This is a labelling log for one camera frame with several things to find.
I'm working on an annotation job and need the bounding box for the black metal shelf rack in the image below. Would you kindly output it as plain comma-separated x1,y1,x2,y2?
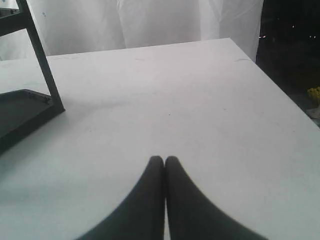
0,0,65,153

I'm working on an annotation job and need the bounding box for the yellow object in background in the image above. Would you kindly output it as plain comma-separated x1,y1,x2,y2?
307,86,320,104

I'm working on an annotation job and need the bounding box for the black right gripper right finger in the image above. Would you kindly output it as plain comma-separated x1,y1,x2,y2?
165,156,265,240

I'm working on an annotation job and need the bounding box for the white backdrop cloth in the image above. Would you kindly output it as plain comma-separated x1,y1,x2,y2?
0,0,265,63

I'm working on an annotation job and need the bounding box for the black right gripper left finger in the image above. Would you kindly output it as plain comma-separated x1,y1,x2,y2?
79,156,165,240

